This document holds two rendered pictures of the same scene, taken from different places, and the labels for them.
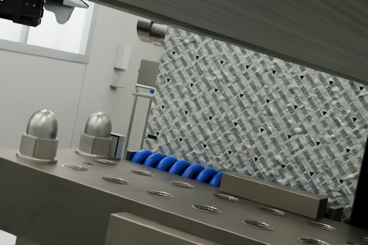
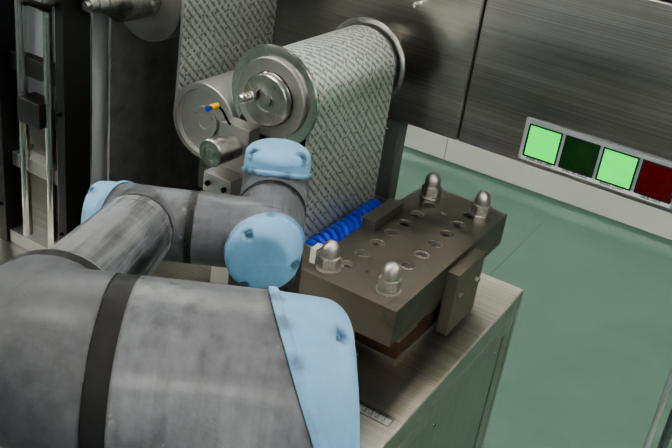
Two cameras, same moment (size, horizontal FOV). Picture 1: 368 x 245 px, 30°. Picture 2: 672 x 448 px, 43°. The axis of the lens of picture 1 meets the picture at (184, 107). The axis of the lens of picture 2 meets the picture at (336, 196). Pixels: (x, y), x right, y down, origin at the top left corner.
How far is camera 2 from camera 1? 144 cm
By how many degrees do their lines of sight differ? 89
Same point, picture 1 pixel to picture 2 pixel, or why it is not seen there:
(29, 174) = (418, 295)
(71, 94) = not seen: outside the picture
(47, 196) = (424, 296)
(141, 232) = (467, 271)
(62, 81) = not seen: outside the picture
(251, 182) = (384, 216)
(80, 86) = not seen: outside the picture
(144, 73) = (234, 190)
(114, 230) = (460, 280)
